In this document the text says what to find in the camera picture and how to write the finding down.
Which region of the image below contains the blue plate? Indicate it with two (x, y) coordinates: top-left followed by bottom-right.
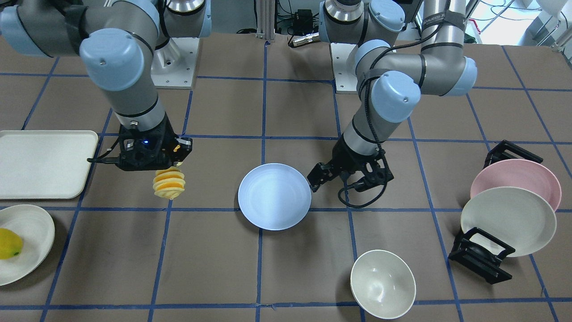
(238, 163), (312, 231)

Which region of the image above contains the cream bowl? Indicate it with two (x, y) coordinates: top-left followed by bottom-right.
(350, 250), (416, 319)

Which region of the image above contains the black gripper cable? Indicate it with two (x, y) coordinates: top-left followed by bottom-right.
(337, 13), (467, 209)

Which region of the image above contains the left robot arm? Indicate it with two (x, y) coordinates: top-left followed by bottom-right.
(307, 0), (477, 192)

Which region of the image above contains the cream plate in rack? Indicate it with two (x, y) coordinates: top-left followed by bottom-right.
(460, 186), (556, 257)

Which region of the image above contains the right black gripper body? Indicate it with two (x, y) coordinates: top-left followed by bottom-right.
(114, 116), (193, 171)

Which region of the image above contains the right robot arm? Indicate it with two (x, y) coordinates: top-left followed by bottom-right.
(1, 0), (212, 171)

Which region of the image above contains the aluminium frame post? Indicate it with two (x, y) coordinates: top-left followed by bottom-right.
(255, 0), (276, 43)

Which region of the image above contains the yellow lemon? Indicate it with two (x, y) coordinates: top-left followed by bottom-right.
(0, 228), (23, 260)

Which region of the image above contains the white rectangular tray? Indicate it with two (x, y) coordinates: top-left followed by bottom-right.
(0, 130), (99, 200)

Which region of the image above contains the white plate with lemon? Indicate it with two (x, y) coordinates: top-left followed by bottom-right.
(0, 204), (55, 286)

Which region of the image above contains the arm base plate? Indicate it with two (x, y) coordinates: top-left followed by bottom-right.
(151, 38), (200, 89)
(330, 43), (358, 94)

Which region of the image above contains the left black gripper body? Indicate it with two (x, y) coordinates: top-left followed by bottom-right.
(307, 136), (394, 192)

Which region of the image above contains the pink plate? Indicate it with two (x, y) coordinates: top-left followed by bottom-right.
(470, 159), (562, 211)

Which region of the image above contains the black plate rack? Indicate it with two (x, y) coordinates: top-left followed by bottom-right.
(449, 140), (544, 284)

